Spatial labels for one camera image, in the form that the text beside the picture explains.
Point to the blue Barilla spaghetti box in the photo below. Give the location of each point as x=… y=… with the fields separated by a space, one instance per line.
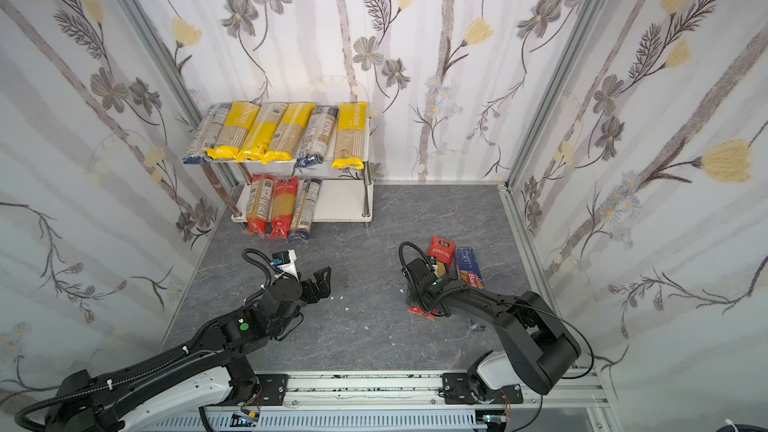
x=468 y=267

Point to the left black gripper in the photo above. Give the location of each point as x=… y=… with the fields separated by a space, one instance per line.
x=310 y=288

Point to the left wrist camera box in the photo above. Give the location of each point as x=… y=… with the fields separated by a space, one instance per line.
x=284 y=264

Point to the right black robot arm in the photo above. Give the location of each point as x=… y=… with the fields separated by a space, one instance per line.
x=537 y=349

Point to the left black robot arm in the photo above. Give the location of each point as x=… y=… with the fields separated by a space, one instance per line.
x=210 y=368

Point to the blue gold spaghetti bag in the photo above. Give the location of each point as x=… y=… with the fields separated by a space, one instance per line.
x=316 y=139
x=303 y=215

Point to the red Barilla spaghetti bag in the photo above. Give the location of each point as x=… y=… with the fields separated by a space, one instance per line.
x=443 y=250

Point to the red spaghetti bag white label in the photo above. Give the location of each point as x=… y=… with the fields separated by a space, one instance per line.
x=259 y=202

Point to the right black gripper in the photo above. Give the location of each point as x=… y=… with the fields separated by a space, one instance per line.
x=421 y=279

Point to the yellow band spaghetti bag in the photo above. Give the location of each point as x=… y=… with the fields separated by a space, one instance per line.
x=262 y=131

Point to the yellow Pastatime spaghetti bag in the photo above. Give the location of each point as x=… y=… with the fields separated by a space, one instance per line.
x=238 y=122

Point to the yellow spaghetti bag barcode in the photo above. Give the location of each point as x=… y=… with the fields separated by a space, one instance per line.
x=289 y=133

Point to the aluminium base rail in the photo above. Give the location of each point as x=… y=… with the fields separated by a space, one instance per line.
x=403 y=401

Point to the white two-tier shelf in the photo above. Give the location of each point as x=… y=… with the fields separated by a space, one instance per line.
x=346 y=195

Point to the clear grey labelled spaghetti bag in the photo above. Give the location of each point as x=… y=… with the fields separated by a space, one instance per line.
x=207 y=134

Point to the long yellow spaghetti bag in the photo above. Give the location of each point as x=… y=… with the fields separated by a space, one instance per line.
x=350 y=136

